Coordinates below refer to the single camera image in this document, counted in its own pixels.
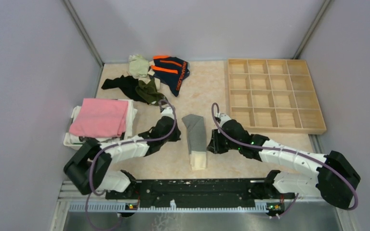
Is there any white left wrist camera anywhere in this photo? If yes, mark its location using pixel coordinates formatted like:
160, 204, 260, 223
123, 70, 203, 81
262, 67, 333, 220
161, 106, 175, 119

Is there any light green underwear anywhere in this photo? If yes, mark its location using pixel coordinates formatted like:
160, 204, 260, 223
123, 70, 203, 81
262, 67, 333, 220
128, 54, 150, 77

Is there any navy orange underwear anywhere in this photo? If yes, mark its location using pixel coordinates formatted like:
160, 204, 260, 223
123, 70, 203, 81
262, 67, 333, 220
149, 55, 190, 97

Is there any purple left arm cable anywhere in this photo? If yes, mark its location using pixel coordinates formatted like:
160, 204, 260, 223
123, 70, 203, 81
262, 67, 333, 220
85, 99, 177, 231

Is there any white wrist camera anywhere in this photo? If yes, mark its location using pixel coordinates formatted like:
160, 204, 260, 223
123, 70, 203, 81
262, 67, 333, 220
217, 113, 232, 127
161, 106, 175, 119

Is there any dark green underwear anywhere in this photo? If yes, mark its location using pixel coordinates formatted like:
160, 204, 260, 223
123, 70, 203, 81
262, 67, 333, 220
135, 79, 167, 105

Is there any white perforated plastic basket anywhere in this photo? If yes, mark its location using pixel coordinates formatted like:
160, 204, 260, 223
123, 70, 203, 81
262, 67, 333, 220
63, 106, 137, 150

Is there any grey underwear white waistband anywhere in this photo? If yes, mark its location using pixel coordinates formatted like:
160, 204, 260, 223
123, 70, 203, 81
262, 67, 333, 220
182, 114, 207, 171

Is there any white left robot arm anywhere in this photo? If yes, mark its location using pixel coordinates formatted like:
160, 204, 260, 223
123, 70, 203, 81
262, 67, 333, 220
63, 115, 181, 199

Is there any black underwear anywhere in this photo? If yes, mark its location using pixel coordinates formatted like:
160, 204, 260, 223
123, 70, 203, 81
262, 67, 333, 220
101, 76, 147, 103

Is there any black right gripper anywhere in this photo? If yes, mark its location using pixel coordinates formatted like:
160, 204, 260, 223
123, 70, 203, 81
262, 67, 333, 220
207, 128, 241, 154

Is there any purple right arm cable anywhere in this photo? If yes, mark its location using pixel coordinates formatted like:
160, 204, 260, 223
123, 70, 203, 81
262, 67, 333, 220
211, 103, 359, 219

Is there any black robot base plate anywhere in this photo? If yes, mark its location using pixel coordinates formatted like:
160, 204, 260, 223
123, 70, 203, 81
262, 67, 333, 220
105, 178, 295, 208

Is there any aluminium frame rail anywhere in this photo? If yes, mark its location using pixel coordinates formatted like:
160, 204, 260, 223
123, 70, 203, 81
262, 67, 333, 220
49, 180, 361, 231

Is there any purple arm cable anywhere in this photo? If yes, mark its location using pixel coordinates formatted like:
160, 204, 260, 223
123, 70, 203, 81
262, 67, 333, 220
85, 99, 177, 231
211, 103, 359, 219

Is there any pink folded cloth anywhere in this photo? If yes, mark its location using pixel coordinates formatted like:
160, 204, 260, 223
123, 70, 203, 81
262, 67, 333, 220
69, 98, 129, 138

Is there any wooden compartment tray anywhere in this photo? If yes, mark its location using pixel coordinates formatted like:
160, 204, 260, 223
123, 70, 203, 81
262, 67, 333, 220
227, 59, 327, 135

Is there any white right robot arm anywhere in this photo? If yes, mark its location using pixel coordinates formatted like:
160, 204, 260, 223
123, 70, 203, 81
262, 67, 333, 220
207, 116, 361, 210

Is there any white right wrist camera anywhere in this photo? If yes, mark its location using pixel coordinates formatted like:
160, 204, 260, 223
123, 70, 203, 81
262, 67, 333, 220
217, 113, 232, 127

